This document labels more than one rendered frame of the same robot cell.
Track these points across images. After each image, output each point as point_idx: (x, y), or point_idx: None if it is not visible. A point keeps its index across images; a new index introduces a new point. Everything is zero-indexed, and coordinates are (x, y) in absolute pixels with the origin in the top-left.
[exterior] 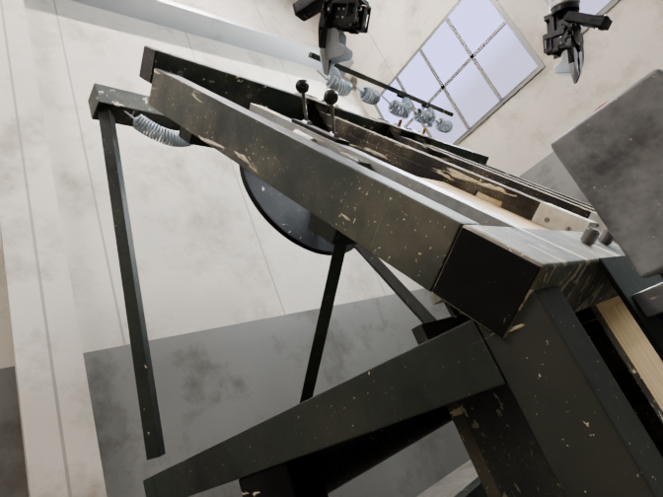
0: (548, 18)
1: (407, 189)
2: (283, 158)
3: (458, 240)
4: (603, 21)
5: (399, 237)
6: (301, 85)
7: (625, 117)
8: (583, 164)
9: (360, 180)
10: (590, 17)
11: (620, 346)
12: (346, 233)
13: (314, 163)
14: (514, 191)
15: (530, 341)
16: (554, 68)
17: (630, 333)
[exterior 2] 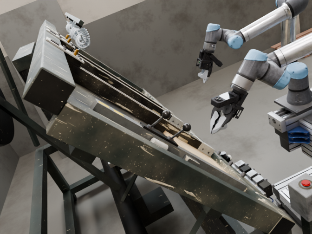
0: (204, 52)
1: (260, 201)
2: (221, 196)
3: (281, 220)
4: (221, 65)
5: (264, 221)
6: (170, 116)
7: None
8: (309, 202)
9: (256, 205)
10: (218, 61)
11: None
12: (245, 222)
13: (238, 198)
14: (194, 137)
15: None
16: (200, 75)
17: None
